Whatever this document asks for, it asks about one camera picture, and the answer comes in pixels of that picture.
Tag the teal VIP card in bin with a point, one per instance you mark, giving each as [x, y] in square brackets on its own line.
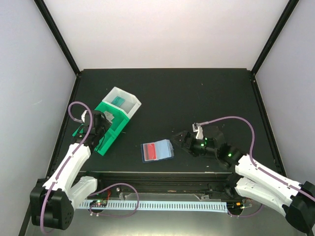
[118, 101]

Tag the black frame post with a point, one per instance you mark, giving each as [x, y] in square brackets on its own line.
[279, 26]
[42, 7]

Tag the green middle storage bin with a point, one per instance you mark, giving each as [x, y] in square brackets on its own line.
[120, 118]

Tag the white card in bin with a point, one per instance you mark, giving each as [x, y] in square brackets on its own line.
[109, 116]

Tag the black frame post right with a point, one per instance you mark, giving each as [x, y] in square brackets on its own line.
[279, 26]

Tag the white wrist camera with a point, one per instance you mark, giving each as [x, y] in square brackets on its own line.
[85, 117]
[197, 129]

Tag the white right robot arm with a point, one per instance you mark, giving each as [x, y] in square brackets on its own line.
[250, 179]

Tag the black frame post left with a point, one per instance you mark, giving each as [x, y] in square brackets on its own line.
[42, 7]

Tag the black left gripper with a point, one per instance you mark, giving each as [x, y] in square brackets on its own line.
[106, 123]

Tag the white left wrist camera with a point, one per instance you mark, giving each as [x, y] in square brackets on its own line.
[85, 117]

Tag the white slotted cable duct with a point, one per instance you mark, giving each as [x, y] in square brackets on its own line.
[155, 205]

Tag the navy blue card holder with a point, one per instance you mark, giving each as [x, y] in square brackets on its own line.
[164, 150]

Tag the green end storage bin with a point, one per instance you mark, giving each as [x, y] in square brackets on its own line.
[106, 141]

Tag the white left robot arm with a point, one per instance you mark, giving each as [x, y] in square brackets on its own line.
[53, 203]

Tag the red card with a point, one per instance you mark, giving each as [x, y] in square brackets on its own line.
[149, 152]

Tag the white storage bin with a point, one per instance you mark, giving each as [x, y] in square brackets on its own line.
[131, 104]

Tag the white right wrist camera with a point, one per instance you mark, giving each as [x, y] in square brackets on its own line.
[197, 129]

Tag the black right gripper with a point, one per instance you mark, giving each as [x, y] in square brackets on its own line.
[185, 134]

